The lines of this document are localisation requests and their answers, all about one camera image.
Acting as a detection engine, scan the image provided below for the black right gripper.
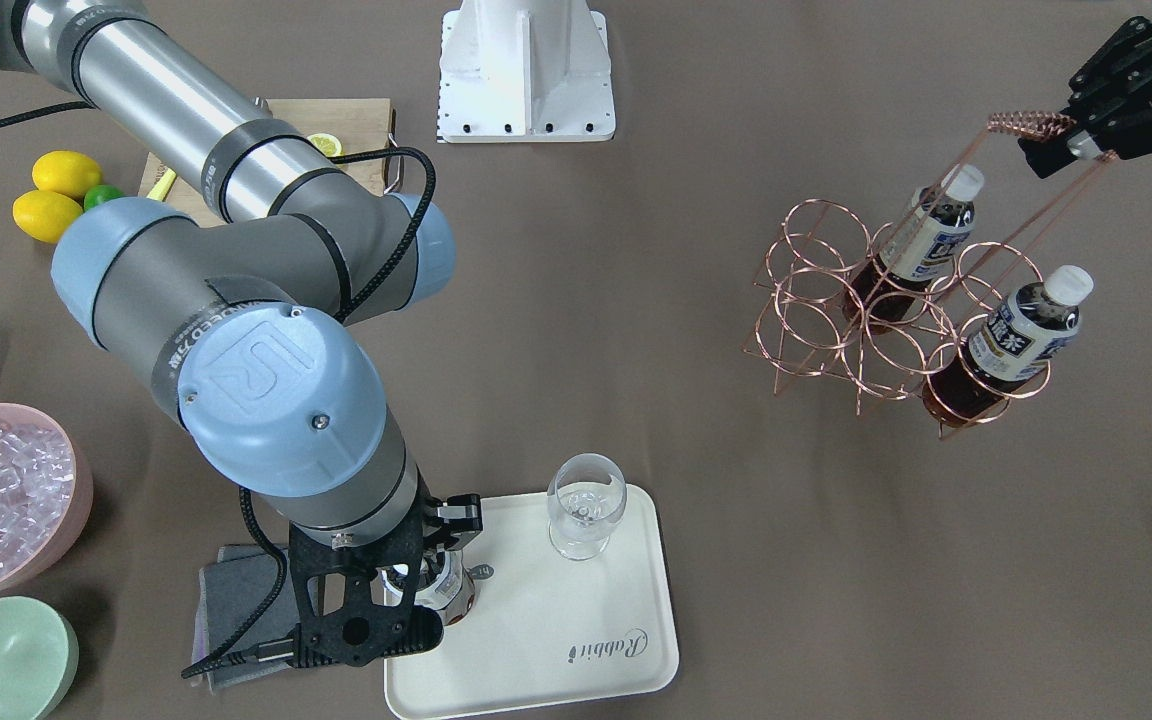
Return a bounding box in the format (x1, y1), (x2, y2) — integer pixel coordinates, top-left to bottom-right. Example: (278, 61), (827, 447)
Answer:
(331, 480), (485, 566)

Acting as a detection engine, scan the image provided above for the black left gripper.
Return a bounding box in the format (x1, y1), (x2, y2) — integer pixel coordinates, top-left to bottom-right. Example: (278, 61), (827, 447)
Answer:
(1018, 17), (1152, 179)

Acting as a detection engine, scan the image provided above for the copper wire bottle basket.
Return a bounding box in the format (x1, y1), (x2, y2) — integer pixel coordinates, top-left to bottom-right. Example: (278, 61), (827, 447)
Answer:
(741, 111), (1124, 437)

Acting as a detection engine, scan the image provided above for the tea bottle white cap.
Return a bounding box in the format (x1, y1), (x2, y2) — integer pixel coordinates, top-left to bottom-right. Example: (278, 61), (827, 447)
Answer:
(844, 164), (986, 334)
(381, 551), (477, 626)
(923, 265), (1094, 427)

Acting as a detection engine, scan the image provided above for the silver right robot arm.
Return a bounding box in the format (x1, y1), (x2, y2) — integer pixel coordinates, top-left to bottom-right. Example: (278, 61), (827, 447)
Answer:
(0, 1), (483, 553)

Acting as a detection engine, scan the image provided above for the clear wine glass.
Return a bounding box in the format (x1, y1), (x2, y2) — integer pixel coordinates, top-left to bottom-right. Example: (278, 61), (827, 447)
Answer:
(547, 454), (628, 561)

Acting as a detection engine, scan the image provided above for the cream rabbit print tray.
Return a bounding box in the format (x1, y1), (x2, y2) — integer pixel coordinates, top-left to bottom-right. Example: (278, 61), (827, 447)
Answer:
(384, 486), (680, 719)

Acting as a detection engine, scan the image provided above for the grey folded cloth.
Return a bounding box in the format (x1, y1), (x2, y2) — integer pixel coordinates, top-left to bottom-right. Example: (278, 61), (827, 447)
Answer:
(191, 544), (300, 694)

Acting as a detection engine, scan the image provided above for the half lemon slice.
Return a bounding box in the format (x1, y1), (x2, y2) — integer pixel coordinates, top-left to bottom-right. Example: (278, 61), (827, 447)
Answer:
(306, 132), (344, 159)

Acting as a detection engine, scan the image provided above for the bamboo cutting board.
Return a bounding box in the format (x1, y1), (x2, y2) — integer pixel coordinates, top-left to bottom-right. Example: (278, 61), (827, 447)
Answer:
(162, 97), (404, 227)

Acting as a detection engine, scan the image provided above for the pink bowl of ice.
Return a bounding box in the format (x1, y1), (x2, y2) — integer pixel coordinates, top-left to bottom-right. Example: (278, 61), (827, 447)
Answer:
(0, 404), (93, 591)

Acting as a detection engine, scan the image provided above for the yellow plastic knife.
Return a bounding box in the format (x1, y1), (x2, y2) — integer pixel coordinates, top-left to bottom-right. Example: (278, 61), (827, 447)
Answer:
(145, 167), (179, 202)

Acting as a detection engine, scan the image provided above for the mint green bowl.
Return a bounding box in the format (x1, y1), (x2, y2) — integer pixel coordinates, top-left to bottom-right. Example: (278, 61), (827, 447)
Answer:
(0, 596), (79, 719)

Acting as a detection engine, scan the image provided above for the green lime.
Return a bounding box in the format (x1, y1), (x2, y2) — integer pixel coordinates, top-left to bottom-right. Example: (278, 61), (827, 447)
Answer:
(82, 184), (126, 211)

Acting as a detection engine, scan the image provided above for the yellow lemon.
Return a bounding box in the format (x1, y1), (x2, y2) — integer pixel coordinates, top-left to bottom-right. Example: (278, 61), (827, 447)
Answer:
(31, 150), (104, 200)
(12, 190), (84, 245)

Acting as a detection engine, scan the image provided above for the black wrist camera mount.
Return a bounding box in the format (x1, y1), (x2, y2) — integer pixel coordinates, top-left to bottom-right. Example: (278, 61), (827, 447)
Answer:
(287, 516), (444, 669)

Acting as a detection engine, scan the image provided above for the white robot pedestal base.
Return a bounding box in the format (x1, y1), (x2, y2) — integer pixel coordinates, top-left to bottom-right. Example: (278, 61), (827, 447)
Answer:
(435, 1), (617, 143)

